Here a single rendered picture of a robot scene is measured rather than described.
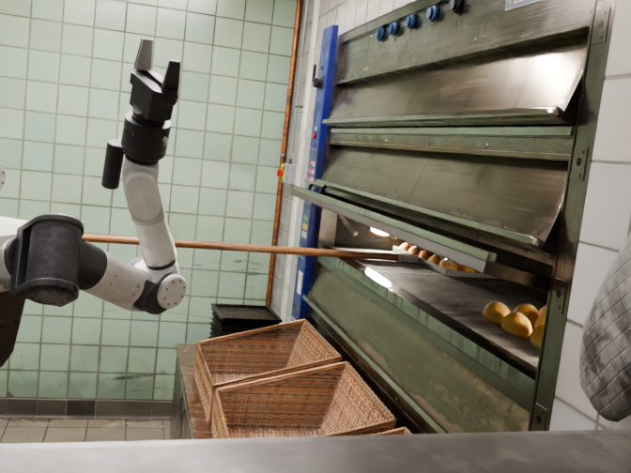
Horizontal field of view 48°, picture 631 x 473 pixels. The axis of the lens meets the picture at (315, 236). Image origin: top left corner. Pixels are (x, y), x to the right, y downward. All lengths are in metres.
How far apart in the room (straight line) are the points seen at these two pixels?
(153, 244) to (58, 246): 0.24
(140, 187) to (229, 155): 2.57
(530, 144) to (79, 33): 2.82
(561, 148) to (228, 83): 2.70
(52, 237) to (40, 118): 2.63
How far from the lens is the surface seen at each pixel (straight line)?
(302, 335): 3.14
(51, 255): 1.35
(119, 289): 1.48
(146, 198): 1.44
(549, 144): 1.57
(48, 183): 3.98
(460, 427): 1.82
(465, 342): 1.82
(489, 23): 1.94
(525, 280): 1.49
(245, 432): 2.61
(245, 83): 4.00
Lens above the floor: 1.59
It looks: 7 degrees down
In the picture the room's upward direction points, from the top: 6 degrees clockwise
